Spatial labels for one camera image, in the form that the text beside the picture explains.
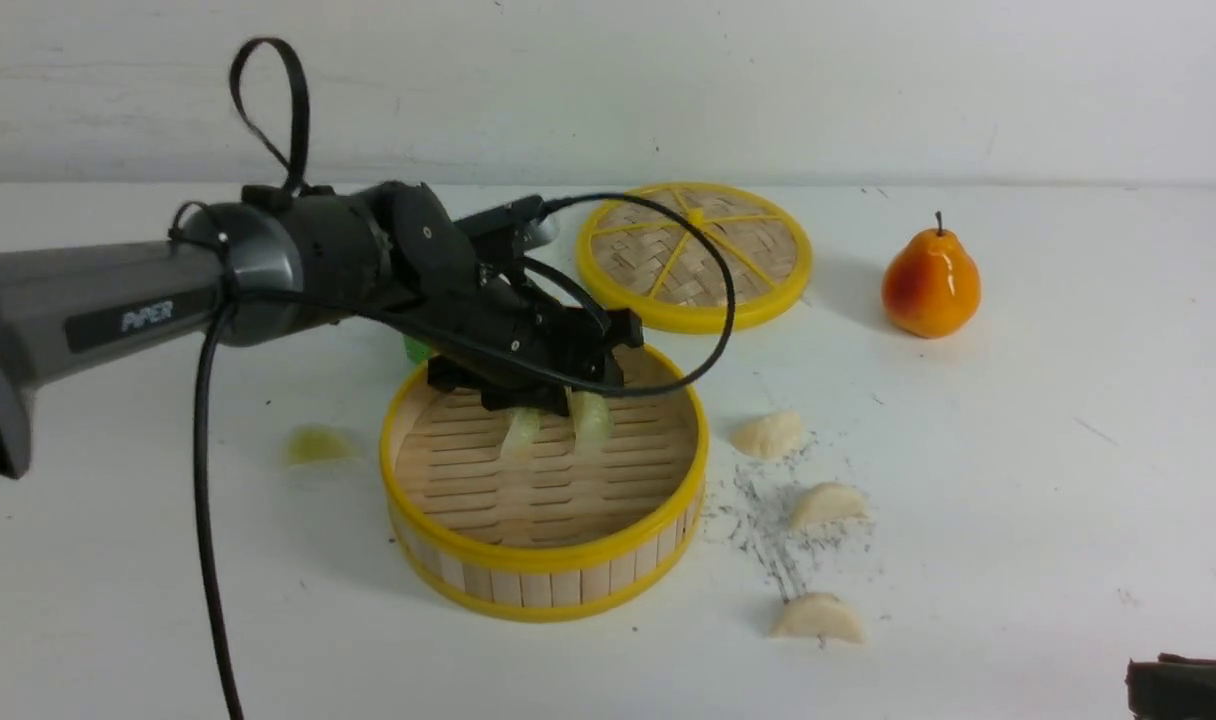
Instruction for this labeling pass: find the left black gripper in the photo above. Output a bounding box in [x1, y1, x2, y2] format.
[383, 182, 644, 414]

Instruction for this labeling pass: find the bamboo steamer tray yellow rim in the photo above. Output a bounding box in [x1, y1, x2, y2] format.
[379, 364, 710, 623]

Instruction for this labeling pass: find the orange toy pear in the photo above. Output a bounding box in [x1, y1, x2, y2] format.
[882, 210, 983, 341]

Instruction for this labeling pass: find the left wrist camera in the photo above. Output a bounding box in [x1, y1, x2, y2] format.
[454, 193, 559, 265]

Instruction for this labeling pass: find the left black cable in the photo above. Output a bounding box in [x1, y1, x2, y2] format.
[168, 36, 737, 720]

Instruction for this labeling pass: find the white dumpling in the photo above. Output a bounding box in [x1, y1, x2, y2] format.
[788, 482, 869, 530]
[730, 411, 804, 460]
[769, 592, 867, 645]

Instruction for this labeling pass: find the woven bamboo steamer lid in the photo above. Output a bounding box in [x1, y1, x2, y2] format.
[575, 182, 814, 334]

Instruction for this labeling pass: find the green foam cube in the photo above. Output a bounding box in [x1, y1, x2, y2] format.
[402, 336, 434, 365]

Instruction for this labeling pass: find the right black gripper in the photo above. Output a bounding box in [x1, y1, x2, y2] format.
[1126, 653, 1216, 719]

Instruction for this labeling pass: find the green dumpling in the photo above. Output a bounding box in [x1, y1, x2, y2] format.
[570, 390, 614, 455]
[499, 407, 544, 462]
[282, 424, 361, 468]

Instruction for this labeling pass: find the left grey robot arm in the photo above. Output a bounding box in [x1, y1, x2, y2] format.
[0, 181, 644, 479]

